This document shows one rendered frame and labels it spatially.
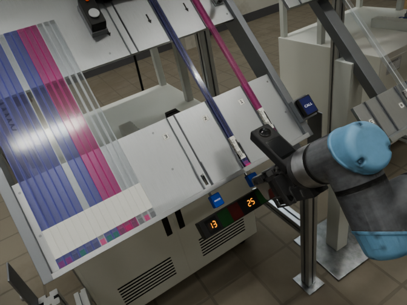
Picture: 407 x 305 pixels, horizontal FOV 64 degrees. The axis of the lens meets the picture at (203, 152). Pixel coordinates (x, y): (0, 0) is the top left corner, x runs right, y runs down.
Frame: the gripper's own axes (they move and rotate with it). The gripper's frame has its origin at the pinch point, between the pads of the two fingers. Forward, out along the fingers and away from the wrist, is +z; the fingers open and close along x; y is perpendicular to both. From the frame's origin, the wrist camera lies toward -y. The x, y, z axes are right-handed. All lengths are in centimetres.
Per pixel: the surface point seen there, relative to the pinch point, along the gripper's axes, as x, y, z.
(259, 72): 19.0, -24.5, 4.2
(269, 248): 22, 33, 68
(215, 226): -13.7, 5.1, 2.6
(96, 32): -17, -48, 0
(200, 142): -7.3, -13.7, 1.6
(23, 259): -77, -17, 122
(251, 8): 274, -202, 296
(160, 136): -15.3, -19.1, 1.6
